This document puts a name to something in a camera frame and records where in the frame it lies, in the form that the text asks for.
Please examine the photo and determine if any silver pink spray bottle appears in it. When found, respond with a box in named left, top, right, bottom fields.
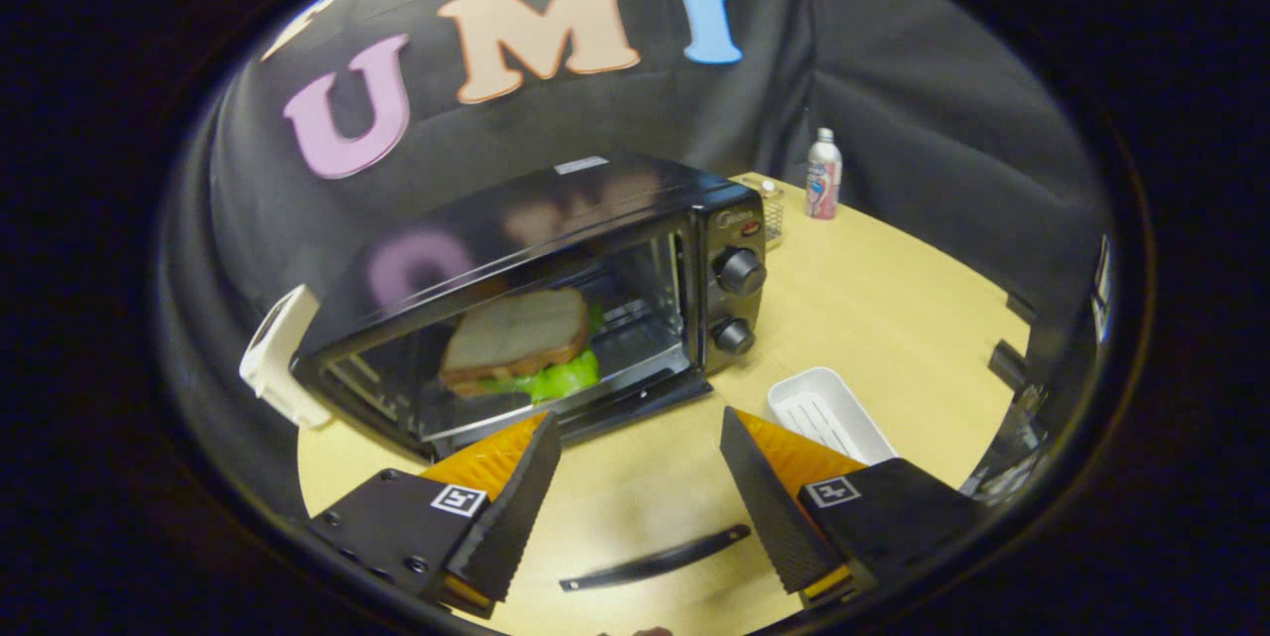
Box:
left=805, top=127, right=844, bottom=221

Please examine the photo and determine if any black backdrop cloth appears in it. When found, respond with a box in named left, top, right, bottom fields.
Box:
left=159, top=0, right=1112, bottom=518

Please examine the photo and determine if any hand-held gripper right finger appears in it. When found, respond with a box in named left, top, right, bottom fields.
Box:
left=720, top=406, right=983, bottom=607

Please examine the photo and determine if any white bread lettuce sandwich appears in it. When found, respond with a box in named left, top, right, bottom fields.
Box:
left=439, top=287, right=604, bottom=406

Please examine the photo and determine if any black toaster oven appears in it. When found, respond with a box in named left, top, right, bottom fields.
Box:
left=291, top=153, right=770, bottom=593

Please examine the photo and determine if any clear glass jar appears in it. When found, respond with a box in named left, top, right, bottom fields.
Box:
left=754, top=178, right=787, bottom=250

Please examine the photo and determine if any white plastic tray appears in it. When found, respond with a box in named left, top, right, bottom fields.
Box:
left=767, top=367, right=899, bottom=466

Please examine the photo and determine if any white pop-up toaster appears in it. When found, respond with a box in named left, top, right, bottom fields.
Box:
left=239, top=284, right=333, bottom=431

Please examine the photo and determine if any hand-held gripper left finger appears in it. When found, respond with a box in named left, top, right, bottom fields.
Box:
left=303, top=411, right=563, bottom=619

